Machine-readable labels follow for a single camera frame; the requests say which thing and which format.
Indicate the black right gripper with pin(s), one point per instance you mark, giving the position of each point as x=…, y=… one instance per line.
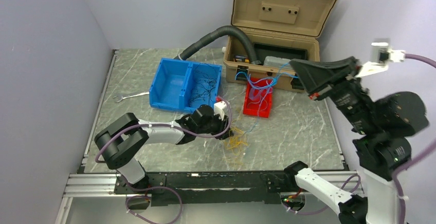
x=315, y=76

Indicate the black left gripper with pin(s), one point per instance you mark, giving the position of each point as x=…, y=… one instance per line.
x=222, y=125

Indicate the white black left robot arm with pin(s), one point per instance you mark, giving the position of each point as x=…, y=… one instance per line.
x=119, y=142

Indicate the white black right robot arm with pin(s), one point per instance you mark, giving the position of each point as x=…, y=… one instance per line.
x=383, y=149

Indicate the grey plastic case in toolbox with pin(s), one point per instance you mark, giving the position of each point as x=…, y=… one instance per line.
x=283, y=64

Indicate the red plastic bin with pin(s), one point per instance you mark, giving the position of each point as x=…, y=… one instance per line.
x=258, y=99

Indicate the blue double plastic bin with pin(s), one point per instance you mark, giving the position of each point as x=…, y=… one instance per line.
x=184, y=86

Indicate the black tray in toolbox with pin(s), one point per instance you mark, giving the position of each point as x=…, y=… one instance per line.
x=267, y=50

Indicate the tan plastic toolbox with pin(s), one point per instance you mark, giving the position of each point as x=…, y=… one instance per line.
x=287, y=23

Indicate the small box in toolbox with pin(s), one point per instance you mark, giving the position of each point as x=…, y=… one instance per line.
x=241, y=58

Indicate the silver wrench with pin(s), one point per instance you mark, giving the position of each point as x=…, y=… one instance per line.
x=120, y=97

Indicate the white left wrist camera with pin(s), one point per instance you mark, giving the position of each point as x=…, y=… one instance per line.
x=220, y=107

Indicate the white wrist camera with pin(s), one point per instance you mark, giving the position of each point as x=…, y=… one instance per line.
x=382, y=55
x=220, y=107

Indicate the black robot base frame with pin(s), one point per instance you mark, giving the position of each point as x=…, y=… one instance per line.
x=215, y=187

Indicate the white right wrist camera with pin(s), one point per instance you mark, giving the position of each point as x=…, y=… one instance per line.
x=382, y=55

